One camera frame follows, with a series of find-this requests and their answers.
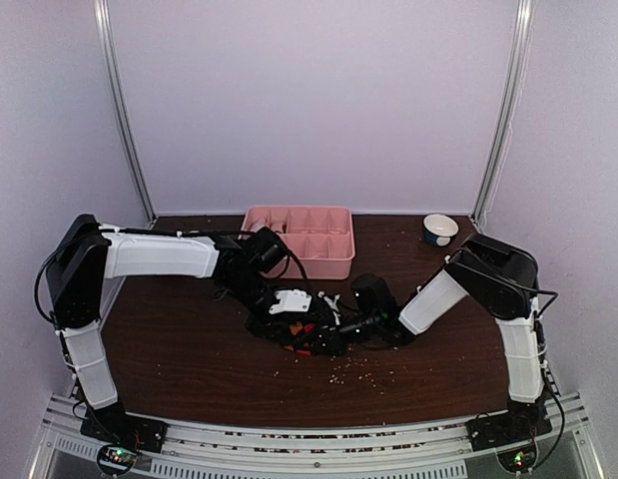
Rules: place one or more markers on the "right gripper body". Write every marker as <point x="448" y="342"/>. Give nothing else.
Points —
<point x="338" y="344"/>

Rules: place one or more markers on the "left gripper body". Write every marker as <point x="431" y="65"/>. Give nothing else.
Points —
<point x="263" y="326"/>

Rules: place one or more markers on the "argyle black red sock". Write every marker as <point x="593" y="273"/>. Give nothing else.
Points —
<point x="302" y="339"/>

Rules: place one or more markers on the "pink divided organizer tray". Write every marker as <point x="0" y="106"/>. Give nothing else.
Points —
<point x="321" y="237"/>

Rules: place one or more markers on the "beige striped sock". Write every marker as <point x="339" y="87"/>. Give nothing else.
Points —
<point x="279" y="227"/>

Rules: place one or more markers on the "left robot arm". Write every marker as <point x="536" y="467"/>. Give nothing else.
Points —
<point x="90" y="253"/>

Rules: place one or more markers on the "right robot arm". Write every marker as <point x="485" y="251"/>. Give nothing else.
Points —
<point x="500" y="277"/>

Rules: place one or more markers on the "rolled socks in tray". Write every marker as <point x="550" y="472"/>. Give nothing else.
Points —
<point x="256" y="226"/>

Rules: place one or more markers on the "white and teal bowl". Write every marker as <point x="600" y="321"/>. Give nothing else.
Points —
<point x="439" y="230"/>

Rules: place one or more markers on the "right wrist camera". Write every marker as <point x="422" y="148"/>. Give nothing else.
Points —
<point x="332" y="302"/>

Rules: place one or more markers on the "aluminium front rail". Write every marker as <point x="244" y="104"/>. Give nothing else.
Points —
<point x="434" y="449"/>

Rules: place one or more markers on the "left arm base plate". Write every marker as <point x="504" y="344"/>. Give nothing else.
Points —
<point x="123" y="449"/>

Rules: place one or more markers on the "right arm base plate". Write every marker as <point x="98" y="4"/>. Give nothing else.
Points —
<point x="513" y="437"/>

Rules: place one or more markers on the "left aluminium frame post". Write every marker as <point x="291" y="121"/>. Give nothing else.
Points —
<point x="107" y="41"/>

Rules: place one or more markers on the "aluminium frame post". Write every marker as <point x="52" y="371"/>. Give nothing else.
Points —
<point x="107" y="41"/>
<point x="503" y="129"/>

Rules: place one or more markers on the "right aluminium frame post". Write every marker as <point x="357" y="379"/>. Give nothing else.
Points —
<point x="503" y="129"/>

